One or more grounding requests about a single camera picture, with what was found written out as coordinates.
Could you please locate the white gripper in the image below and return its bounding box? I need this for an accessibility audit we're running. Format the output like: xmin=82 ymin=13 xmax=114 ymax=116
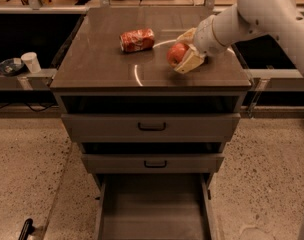
xmin=174 ymin=15 xmax=229 ymax=74

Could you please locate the red apple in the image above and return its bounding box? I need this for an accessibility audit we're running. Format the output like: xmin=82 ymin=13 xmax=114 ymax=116
xmin=167 ymin=43 xmax=189 ymax=68

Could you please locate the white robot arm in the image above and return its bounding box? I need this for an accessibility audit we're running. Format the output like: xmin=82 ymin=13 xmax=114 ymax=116
xmin=183 ymin=0 xmax=304 ymax=240

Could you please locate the grey drawer cabinet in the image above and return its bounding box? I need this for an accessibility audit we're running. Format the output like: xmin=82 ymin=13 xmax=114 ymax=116
xmin=49 ymin=5 xmax=253 ymax=240

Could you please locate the top grey drawer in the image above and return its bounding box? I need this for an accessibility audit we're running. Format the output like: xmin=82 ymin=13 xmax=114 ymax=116
xmin=62 ymin=96 xmax=240 ymax=143

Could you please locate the grey drawer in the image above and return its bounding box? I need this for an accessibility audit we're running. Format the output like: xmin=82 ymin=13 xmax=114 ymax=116
xmin=81 ymin=142 xmax=224 ymax=174
xmin=94 ymin=173 xmax=218 ymax=240
xmin=62 ymin=96 xmax=240 ymax=143

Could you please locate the middle grey drawer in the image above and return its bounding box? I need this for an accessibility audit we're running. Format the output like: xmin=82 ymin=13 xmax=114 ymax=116
xmin=81 ymin=142 xmax=224 ymax=174

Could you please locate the bottom grey drawer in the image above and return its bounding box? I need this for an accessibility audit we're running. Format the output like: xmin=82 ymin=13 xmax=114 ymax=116
xmin=94 ymin=173 xmax=218 ymax=240

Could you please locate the crushed red soda can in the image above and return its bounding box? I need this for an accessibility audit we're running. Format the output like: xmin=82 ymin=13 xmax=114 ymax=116
xmin=119 ymin=28 xmax=155 ymax=53

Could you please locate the white paper cup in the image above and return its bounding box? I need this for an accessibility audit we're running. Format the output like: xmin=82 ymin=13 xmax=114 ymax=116
xmin=21 ymin=52 xmax=41 ymax=73

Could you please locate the dark blue bowl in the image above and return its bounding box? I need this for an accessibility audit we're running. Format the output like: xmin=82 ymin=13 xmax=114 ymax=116
xmin=0 ymin=58 xmax=25 ymax=77

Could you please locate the black handle on floor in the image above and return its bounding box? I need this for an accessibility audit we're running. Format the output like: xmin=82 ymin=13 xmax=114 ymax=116
xmin=18 ymin=218 xmax=34 ymax=240

